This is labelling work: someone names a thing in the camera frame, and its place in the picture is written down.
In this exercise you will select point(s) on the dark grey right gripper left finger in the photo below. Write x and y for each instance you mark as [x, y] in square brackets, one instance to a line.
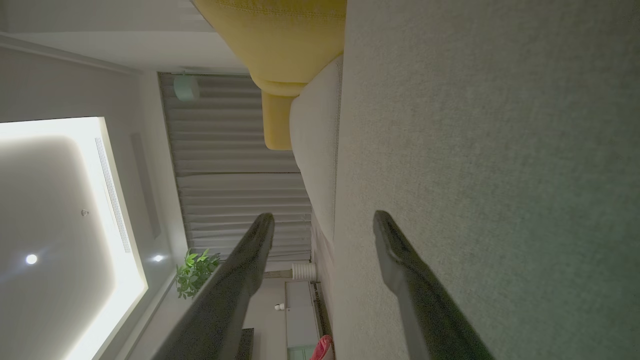
[225, 300]

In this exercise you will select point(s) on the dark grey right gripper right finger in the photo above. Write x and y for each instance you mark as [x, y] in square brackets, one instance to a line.
[425, 310]

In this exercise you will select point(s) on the red shirt with white panel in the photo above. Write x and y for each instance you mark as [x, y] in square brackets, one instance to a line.
[322, 349]

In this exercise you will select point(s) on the green leafy indoor tree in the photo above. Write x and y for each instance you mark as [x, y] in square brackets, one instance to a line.
[195, 272]

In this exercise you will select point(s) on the grey green TV cabinet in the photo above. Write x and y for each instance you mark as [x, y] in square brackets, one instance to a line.
[300, 320]

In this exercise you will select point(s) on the round recessed ceiling spotlight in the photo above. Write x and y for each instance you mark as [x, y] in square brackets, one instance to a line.
[31, 259]
[158, 258]

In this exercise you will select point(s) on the white ribbed plant pot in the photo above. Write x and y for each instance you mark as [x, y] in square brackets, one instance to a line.
[304, 271]

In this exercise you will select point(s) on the grey pleated curtain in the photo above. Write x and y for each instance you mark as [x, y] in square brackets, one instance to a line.
[225, 175]

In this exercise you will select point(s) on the grey sofa seat cushion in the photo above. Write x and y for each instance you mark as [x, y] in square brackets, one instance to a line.
[315, 150]

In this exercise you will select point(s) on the large grey sofa chaise cushion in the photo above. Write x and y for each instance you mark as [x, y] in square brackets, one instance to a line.
[500, 150]

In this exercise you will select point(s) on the yellow sofa backrest frame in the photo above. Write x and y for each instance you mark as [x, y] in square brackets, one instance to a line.
[280, 40]

